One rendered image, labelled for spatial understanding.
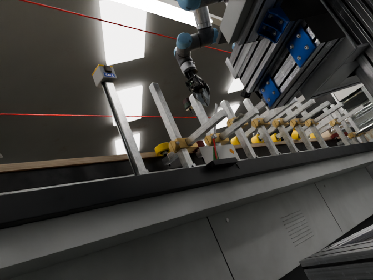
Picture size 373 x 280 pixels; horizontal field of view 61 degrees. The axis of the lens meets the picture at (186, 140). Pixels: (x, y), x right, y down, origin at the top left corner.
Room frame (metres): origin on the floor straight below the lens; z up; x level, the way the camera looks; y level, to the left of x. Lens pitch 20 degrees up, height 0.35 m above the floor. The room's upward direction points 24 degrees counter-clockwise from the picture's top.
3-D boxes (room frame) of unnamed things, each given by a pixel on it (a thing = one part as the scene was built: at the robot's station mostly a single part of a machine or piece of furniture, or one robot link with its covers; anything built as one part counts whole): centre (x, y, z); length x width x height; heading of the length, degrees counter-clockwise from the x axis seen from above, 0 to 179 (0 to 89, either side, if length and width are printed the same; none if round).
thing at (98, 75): (1.16, 0.21, 1.18); 0.07 x 0.07 x 0.08; 48
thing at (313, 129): (2.48, -0.95, 0.90); 0.03 x 0.03 x 0.48; 48
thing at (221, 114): (1.35, -0.02, 0.82); 0.43 x 0.03 x 0.04; 48
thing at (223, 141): (1.56, -0.14, 0.84); 0.13 x 0.06 x 0.05; 138
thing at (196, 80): (1.44, -0.16, 1.15); 0.09 x 0.08 x 0.12; 158
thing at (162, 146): (1.48, 0.12, 0.85); 0.08 x 0.08 x 0.11
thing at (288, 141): (2.10, -0.62, 0.92); 0.03 x 0.03 x 0.48; 48
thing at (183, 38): (1.35, -0.20, 1.30); 0.11 x 0.11 x 0.08; 11
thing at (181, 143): (1.37, 0.02, 0.83); 0.13 x 0.06 x 0.05; 138
